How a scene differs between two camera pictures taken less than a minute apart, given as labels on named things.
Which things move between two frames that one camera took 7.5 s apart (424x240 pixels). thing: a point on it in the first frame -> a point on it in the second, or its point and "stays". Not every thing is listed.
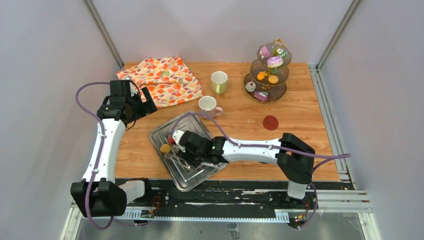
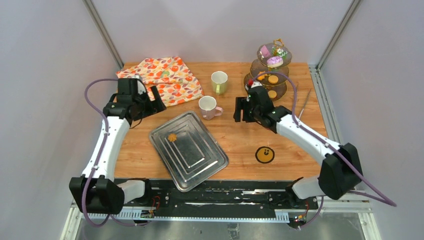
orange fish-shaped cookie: (261, 75) stays
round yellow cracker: (165, 148) -> (272, 94)
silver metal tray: (187, 174) stays
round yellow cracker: (273, 79) stays
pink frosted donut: (275, 61) stays
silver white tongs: (185, 163) -> (305, 101)
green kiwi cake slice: (279, 52) stays
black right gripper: (186, 154) -> (242, 103)
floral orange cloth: (168, 79) stays
